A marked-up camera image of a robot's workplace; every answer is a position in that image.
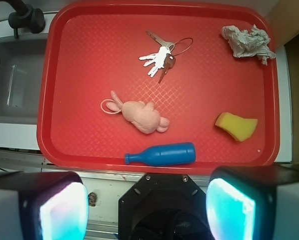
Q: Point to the black toy faucet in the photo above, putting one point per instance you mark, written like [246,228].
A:
[25,16]

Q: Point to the crumpled grey paper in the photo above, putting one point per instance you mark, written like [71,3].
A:
[246,44]

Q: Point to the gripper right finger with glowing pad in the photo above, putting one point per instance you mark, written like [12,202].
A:
[254,203]

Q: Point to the silver keys on ring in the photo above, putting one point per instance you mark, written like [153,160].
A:
[164,59]

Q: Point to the blue plastic toy bottle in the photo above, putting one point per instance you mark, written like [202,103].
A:
[164,155]

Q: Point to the red plastic tray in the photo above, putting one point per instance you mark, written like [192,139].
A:
[93,48]

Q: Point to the yellow sponge piece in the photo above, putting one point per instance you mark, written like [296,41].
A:
[239,128]

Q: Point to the pink plush bunny toy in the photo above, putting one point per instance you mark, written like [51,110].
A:
[142,115]

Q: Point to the small brown debris clump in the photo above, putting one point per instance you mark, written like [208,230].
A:
[92,199]

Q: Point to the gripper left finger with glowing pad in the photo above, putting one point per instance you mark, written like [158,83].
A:
[43,206]

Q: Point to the grey toy sink basin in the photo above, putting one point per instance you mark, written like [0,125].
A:
[21,71]

